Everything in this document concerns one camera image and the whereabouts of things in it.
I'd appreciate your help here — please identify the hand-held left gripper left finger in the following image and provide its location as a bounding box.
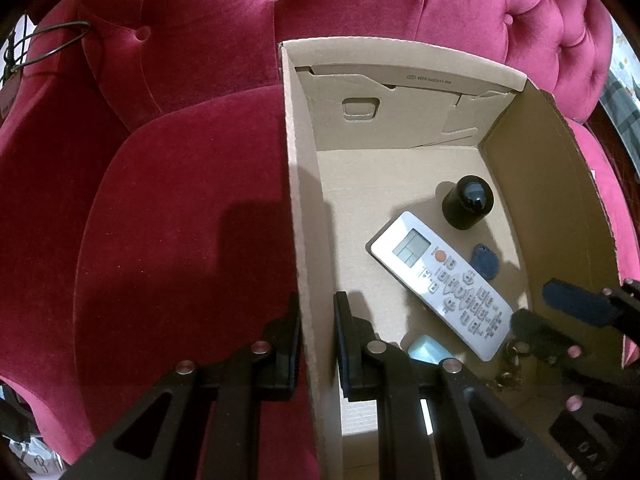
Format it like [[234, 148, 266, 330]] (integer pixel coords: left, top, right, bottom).
[[62, 291, 305, 480]]

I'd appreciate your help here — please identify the blue key fob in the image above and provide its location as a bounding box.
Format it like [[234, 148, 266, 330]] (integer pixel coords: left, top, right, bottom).
[[469, 243, 499, 280]]

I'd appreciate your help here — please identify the brown paper tag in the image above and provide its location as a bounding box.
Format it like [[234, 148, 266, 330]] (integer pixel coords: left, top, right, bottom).
[[0, 72, 21, 117]]

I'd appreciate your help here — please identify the white remote control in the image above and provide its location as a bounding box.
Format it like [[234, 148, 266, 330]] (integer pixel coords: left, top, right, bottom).
[[370, 211, 514, 362]]

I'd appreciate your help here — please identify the black dome-topped cylinder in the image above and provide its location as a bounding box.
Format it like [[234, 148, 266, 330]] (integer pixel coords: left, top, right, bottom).
[[441, 174, 495, 231]]

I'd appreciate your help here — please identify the cardboard box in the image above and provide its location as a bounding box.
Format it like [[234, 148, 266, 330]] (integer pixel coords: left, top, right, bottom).
[[277, 37, 632, 480]]

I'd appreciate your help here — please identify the thin black cable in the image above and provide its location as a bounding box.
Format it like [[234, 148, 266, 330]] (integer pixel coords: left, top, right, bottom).
[[2, 20, 94, 74]]

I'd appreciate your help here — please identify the white patterned curtain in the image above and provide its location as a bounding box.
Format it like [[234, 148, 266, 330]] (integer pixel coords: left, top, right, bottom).
[[609, 15, 640, 87]]

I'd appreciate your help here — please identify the grey plaid cloth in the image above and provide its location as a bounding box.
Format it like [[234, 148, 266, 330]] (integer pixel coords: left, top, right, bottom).
[[600, 72, 640, 172]]

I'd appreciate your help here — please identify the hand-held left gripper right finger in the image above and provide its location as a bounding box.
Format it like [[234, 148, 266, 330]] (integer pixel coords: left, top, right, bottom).
[[333, 291, 574, 480]]

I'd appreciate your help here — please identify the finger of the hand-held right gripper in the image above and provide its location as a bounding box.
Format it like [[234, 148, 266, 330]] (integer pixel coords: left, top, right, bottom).
[[542, 278, 640, 342], [509, 309, 640, 413]]

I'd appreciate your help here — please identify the clear plastic bag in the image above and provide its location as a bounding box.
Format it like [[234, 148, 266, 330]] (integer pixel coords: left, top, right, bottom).
[[10, 435, 66, 477]]

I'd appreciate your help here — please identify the brass key bunch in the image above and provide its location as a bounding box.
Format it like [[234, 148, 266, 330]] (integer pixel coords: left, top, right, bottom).
[[492, 340, 532, 392]]

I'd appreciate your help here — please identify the light blue plastic case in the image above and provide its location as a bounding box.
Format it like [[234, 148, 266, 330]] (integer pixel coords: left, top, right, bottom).
[[406, 334, 449, 365]]

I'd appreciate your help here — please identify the pink velvet tufted armchair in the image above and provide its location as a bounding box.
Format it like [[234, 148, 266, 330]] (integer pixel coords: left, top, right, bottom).
[[0, 0, 640, 466]]

